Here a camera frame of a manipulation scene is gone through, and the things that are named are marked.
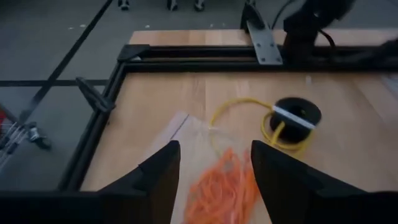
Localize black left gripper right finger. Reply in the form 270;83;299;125
251;139;398;224

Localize orange rubber band bunch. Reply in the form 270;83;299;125
182;147;261;224

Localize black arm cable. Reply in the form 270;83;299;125
271;0;338;55

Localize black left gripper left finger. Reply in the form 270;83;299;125
0;140;181;224

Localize yellow cable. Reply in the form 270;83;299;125
209;96;315;154

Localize clear plastic zipper bag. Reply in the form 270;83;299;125
136;111;264;224

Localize grey metal bracket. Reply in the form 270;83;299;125
241;2;284;66

